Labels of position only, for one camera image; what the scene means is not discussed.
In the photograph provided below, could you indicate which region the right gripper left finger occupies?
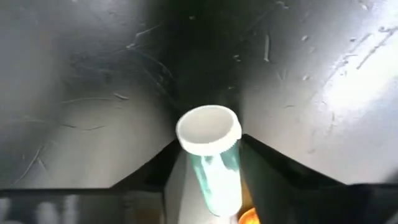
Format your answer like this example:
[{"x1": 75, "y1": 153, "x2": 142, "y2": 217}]
[{"x1": 110, "y1": 139, "x2": 183, "y2": 224}]

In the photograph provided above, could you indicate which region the small teal medicine bottle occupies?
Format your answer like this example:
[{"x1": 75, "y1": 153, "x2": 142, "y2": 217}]
[{"x1": 175, "y1": 105, "x2": 243, "y2": 218}]

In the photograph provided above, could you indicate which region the black table mat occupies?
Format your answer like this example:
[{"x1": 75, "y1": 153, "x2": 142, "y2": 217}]
[{"x1": 0, "y1": 0, "x2": 398, "y2": 224}]

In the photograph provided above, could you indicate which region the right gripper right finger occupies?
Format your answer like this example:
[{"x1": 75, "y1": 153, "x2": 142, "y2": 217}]
[{"x1": 241, "y1": 133, "x2": 346, "y2": 224}]

